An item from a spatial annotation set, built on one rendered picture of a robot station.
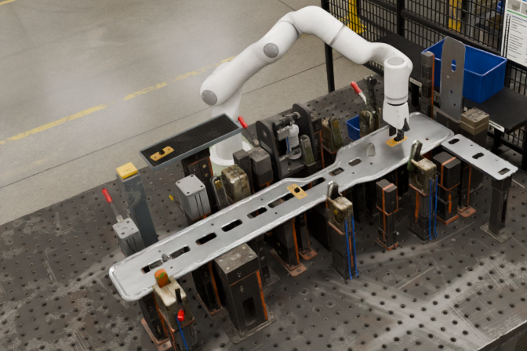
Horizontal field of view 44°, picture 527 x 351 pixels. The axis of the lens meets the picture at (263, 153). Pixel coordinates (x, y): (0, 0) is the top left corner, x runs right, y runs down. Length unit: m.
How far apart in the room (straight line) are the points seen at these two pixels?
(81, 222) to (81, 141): 1.91
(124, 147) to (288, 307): 2.50
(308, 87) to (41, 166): 1.96
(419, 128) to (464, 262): 0.54
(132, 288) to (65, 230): 0.85
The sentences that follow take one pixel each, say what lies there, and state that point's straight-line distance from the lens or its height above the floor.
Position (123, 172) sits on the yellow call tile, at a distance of 2.38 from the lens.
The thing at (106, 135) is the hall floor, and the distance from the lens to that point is 4.81.
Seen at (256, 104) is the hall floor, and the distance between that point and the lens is 4.77.
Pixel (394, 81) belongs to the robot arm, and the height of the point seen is 1.29.
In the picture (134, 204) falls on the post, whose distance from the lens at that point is 2.45.
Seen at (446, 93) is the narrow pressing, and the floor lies 1.09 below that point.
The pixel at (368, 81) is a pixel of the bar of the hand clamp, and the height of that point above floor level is 1.19.
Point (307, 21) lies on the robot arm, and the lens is 2.39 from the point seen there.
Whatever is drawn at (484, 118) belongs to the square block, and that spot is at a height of 1.06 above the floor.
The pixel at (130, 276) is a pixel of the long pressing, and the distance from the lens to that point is 2.22.
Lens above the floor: 2.53
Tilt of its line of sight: 36 degrees down
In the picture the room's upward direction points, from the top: 9 degrees counter-clockwise
